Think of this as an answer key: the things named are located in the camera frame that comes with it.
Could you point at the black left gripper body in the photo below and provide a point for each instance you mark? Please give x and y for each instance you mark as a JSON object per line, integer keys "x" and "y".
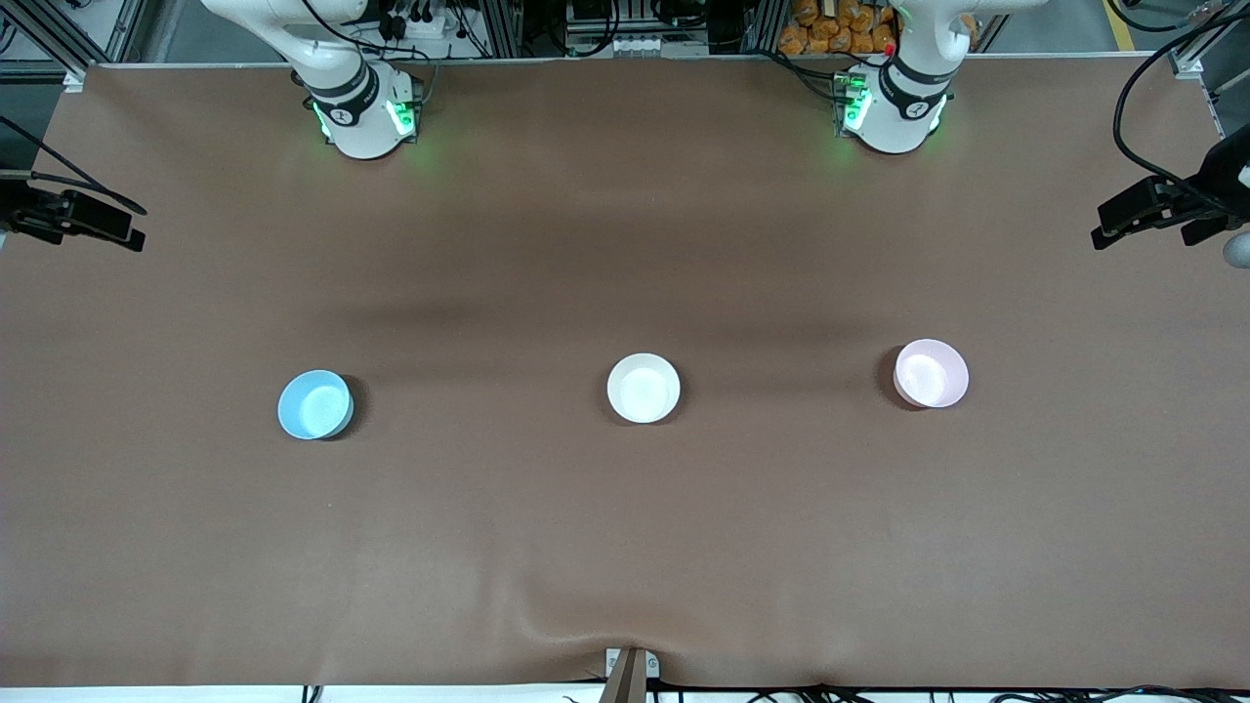
{"x": 1224, "y": 179}

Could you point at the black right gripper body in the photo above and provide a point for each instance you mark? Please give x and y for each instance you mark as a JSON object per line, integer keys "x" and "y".
{"x": 21, "y": 208}

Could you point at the pink bowl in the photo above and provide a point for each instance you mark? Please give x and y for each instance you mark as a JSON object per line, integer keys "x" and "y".
{"x": 931, "y": 373}

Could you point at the blue bowl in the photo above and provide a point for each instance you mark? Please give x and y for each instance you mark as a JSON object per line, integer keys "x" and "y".
{"x": 314, "y": 404}

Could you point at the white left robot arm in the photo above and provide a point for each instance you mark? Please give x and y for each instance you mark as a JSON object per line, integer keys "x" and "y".
{"x": 894, "y": 127}

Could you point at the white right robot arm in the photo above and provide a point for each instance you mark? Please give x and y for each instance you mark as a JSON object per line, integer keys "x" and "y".
{"x": 361, "y": 127}

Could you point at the white bowl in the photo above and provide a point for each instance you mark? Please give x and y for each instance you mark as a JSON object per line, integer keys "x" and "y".
{"x": 644, "y": 388}

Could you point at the orange netted bag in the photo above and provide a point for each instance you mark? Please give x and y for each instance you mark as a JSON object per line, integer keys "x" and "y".
{"x": 830, "y": 29}

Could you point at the white power strip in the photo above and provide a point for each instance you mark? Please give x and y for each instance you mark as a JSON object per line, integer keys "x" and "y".
{"x": 420, "y": 26}

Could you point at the brown table mat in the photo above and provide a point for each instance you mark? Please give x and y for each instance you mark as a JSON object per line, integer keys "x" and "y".
{"x": 625, "y": 244}

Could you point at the white terminal block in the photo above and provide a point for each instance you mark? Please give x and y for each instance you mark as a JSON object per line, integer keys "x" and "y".
{"x": 659, "y": 46}

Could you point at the aluminium frame post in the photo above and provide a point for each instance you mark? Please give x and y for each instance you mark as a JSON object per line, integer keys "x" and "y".
{"x": 1196, "y": 59}
{"x": 59, "y": 39}

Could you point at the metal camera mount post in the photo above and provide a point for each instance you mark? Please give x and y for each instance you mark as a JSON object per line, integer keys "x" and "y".
{"x": 630, "y": 679}

